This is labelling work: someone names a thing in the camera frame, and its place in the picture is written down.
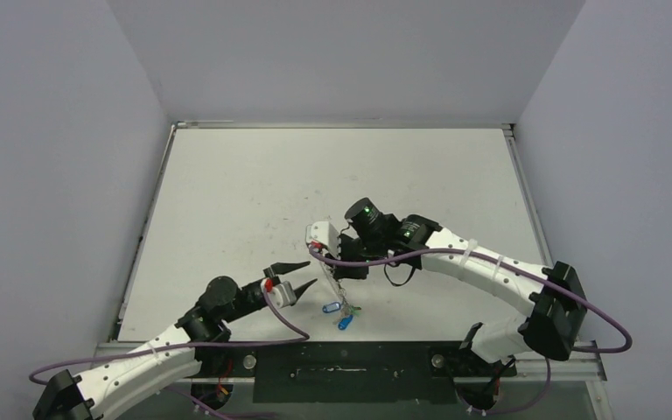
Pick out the aluminium table frame rail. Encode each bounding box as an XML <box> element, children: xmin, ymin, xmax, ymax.
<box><xmin>94</xmin><ymin>341</ymin><xmax>607</xmax><ymax>383</ymax></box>

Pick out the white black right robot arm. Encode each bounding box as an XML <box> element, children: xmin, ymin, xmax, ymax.
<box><xmin>305</xmin><ymin>198</ymin><xmax>587</xmax><ymax>375</ymax></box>

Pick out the blue key tag plain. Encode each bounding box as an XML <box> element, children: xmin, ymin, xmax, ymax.
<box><xmin>337</xmin><ymin>315</ymin><xmax>354</xmax><ymax>331</ymax></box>

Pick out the green key tag with key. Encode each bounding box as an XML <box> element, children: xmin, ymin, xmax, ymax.
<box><xmin>347</xmin><ymin>305</ymin><xmax>361</xmax><ymax>317</ymax></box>

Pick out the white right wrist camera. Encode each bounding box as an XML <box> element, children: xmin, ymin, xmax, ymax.
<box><xmin>304</xmin><ymin>220</ymin><xmax>333</xmax><ymax>250</ymax></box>

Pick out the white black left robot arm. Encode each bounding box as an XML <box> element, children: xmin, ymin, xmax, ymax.
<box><xmin>32</xmin><ymin>262</ymin><xmax>312</xmax><ymax>419</ymax></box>

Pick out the blue key tag white label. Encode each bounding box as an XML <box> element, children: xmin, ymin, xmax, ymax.
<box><xmin>322</xmin><ymin>302</ymin><xmax>342</xmax><ymax>314</ymax></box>

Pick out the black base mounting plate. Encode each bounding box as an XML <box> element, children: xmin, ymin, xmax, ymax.
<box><xmin>190</xmin><ymin>341</ymin><xmax>517</xmax><ymax>408</ymax></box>

